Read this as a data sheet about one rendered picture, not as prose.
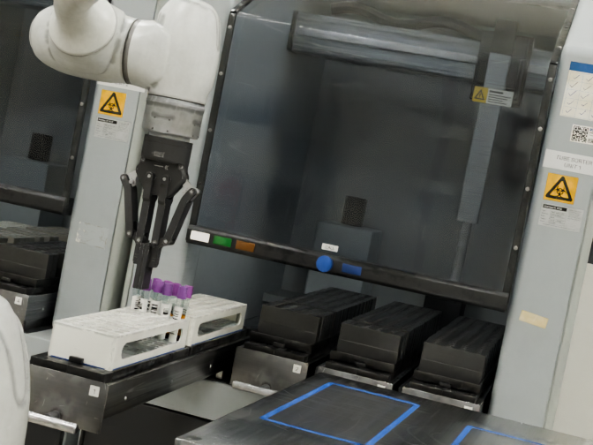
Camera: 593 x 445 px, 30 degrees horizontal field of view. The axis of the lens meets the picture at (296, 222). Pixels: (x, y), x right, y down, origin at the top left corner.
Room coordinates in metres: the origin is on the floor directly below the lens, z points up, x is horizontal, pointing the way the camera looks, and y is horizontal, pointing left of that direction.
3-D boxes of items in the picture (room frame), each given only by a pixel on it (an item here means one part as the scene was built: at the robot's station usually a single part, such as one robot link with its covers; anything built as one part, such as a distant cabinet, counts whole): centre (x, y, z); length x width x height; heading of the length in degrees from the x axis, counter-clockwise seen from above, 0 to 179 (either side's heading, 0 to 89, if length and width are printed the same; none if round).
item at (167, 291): (1.77, 0.18, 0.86); 0.02 x 0.02 x 0.11
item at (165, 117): (1.71, 0.22, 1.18); 0.09 x 0.09 x 0.06
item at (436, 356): (1.95, -0.32, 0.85); 0.12 x 0.02 x 0.06; 74
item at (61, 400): (1.80, 0.19, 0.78); 0.73 x 0.14 x 0.09; 165
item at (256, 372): (2.26, -0.08, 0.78); 0.73 x 0.14 x 0.09; 165
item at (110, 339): (1.67, 0.22, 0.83); 0.30 x 0.10 x 0.06; 165
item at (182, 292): (1.77, 0.16, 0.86); 0.02 x 0.02 x 0.11
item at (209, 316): (1.98, 0.15, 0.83); 0.30 x 0.10 x 0.06; 165
